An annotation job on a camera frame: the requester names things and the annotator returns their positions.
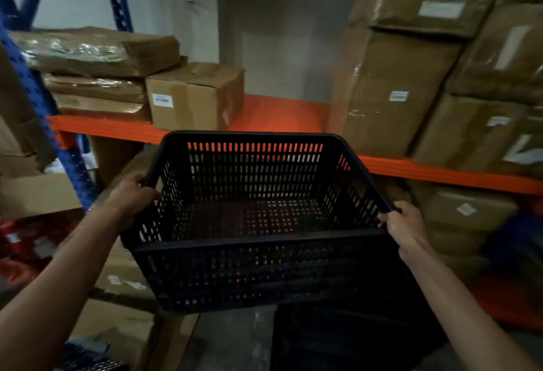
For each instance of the orange shelf beam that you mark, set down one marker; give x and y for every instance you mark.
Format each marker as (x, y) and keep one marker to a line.
(509, 303)
(280, 114)

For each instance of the worn cardboard box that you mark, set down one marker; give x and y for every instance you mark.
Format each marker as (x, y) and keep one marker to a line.
(21, 129)

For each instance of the flat plastic-wrapped cardboard package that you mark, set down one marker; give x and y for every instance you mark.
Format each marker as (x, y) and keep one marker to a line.
(97, 50)
(102, 108)
(95, 88)

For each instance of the person's right forearm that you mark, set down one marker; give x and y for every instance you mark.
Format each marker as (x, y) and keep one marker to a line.
(462, 320)

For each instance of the small labelled cardboard box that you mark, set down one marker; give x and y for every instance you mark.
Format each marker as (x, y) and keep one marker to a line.
(195, 95)

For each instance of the black ribbed plastic item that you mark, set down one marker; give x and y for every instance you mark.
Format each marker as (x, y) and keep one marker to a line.
(89, 358)

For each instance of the taped cardboard box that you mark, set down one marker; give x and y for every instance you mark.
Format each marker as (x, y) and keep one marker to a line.
(118, 269)

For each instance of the person's left hand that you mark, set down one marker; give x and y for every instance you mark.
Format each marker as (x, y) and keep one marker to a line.
(123, 203)

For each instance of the cardboard box with white label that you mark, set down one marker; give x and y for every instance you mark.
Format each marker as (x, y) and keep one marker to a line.
(466, 207)

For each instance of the plain cardboard box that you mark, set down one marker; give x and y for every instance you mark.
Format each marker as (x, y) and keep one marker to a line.
(456, 241)

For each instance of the person's left thumb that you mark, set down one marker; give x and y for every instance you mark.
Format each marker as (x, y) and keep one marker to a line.
(149, 194)

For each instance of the red packaged goods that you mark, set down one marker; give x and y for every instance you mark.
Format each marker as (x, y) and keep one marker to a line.
(32, 247)

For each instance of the person's right hand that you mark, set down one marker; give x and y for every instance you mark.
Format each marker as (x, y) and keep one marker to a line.
(407, 228)

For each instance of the blue bag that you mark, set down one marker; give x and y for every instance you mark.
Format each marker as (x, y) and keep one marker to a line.
(515, 241)

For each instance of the stack of large cardboard boxes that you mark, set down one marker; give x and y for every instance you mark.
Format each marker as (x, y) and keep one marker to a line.
(398, 95)

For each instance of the person's right thumb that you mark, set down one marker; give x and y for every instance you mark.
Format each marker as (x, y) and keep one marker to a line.
(386, 218)

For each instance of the black perforated plastic basket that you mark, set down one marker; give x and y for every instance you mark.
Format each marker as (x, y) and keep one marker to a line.
(263, 275)
(339, 341)

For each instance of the flattened cardboard sheet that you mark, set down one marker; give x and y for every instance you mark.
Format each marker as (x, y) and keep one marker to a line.
(36, 194)

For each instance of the person's left forearm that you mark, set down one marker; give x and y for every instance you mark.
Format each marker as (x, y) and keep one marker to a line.
(55, 290)

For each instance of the brown cardboard sheet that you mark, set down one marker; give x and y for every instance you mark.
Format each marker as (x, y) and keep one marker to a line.
(123, 332)

